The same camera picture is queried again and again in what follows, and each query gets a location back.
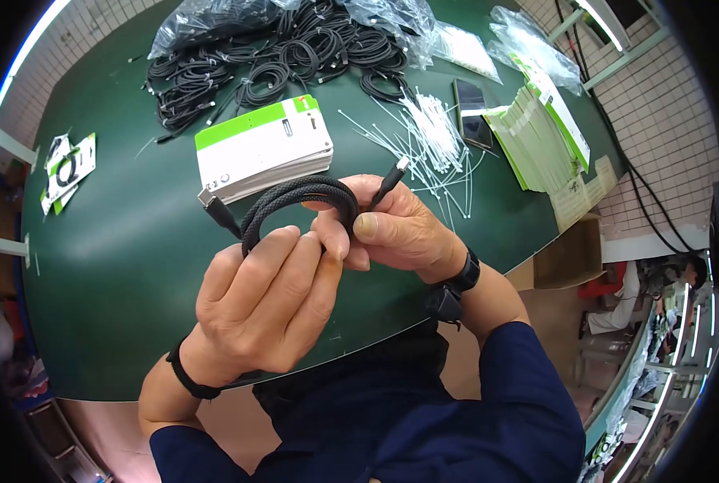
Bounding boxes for person's right hand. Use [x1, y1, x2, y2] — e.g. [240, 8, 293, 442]
[302, 174, 469, 285]

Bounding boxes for person's left hand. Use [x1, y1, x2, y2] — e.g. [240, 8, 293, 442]
[180, 225, 345, 389]

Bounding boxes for person's left fingers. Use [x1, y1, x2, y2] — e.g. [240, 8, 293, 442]
[211, 225, 345, 315]

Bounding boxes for person's right thumb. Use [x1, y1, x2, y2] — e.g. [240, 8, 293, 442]
[353, 211, 405, 245]

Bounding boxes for person's right fingers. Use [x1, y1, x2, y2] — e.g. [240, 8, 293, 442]
[302, 174, 397, 272]

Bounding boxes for black braided cable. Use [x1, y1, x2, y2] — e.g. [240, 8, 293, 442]
[197, 156, 410, 258]

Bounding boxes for black wrist band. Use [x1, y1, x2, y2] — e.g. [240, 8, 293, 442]
[424, 249, 481, 325]
[165, 338, 223, 401]

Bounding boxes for pile of white zip ties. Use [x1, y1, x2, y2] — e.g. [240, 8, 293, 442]
[338, 87, 488, 222]

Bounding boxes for stack of white green cards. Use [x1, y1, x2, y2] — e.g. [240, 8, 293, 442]
[194, 94, 335, 205]

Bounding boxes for black smartphone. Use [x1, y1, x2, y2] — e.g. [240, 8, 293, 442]
[452, 78, 495, 151]

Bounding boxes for row of green white sleeves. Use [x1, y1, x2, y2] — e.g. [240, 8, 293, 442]
[483, 53, 592, 194]

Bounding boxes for person's body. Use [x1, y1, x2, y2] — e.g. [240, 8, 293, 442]
[149, 320, 587, 483]

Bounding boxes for brown cardboard box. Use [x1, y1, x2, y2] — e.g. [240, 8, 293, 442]
[507, 211, 605, 292]

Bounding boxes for clear bag of zip ties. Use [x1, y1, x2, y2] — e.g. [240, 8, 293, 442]
[432, 21, 503, 85]

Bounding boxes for crumpled clear plastic bag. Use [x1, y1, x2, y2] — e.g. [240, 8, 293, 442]
[340, 0, 440, 71]

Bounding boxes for empty clear plastic bag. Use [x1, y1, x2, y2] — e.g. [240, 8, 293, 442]
[488, 5, 584, 97]

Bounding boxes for workbench with light strips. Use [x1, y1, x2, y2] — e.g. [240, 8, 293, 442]
[582, 283, 719, 483]

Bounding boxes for pile of black coiled cables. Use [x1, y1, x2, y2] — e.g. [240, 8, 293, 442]
[145, 0, 418, 146]

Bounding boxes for packaged cable on card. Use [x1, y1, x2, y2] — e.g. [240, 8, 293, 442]
[40, 181, 80, 217]
[45, 132, 98, 204]

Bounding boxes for clear bag of black cables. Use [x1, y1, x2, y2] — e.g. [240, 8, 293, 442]
[147, 0, 304, 60]

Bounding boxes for black wall cables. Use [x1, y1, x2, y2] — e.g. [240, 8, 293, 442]
[553, 0, 701, 255]

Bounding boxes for white metal lamp frame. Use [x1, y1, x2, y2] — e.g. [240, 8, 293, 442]
[545, 0, 672, 93]

